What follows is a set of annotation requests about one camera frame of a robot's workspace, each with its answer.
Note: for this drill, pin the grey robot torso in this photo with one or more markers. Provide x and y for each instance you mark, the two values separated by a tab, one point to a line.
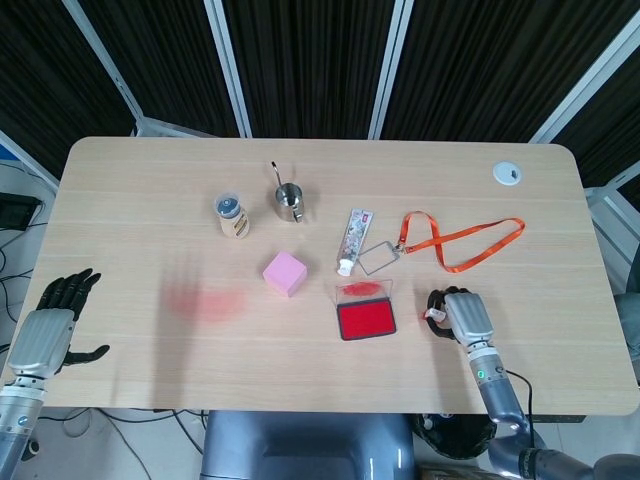
310	445

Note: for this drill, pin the clear badge holder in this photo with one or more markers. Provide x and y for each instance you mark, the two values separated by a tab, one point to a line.
377	257

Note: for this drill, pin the pink foam cube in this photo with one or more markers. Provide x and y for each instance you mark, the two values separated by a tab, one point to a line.
284	272

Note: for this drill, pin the printed toothpaste tube white cap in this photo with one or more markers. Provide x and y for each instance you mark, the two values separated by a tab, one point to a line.
354	235

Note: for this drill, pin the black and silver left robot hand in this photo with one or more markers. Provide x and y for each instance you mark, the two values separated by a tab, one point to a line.
42	342

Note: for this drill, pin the metal spoon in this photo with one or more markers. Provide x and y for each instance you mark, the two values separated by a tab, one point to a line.
275	172

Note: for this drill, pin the black power adapter box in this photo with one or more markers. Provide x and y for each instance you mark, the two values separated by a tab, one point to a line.
17	210

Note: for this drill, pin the beige sauce bottle clear cap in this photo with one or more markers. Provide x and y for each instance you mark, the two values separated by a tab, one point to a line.
234	220

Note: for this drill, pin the black desk control panel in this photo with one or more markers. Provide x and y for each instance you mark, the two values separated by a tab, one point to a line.
560	418

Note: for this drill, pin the red ink pad clear lid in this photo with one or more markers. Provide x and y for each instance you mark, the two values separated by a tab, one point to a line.
366	320

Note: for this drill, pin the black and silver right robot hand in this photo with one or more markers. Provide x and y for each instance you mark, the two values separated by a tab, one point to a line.
472	320

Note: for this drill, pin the black trash bin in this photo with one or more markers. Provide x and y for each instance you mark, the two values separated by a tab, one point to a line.
452	435

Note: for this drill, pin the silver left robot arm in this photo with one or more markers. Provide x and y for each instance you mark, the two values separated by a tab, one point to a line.
17	430

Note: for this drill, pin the stainless steel cup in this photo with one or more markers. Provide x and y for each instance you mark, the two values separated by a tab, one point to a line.
288	202

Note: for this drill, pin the white partition frame post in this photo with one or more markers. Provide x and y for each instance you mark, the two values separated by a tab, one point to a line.
391	70
107	70
230	70
585	85

